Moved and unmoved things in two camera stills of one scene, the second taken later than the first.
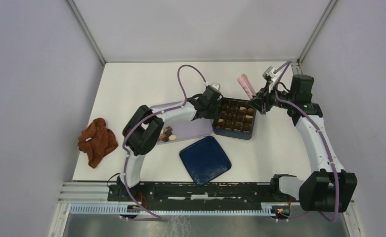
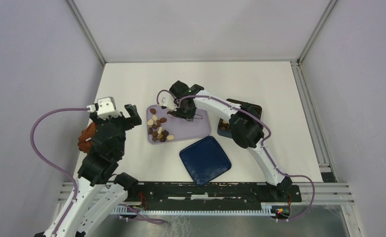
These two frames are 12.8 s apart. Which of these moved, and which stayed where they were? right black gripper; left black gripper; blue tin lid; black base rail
Moved: left black gripper; right black gripper
Stayed: black base rail; blue tin lid
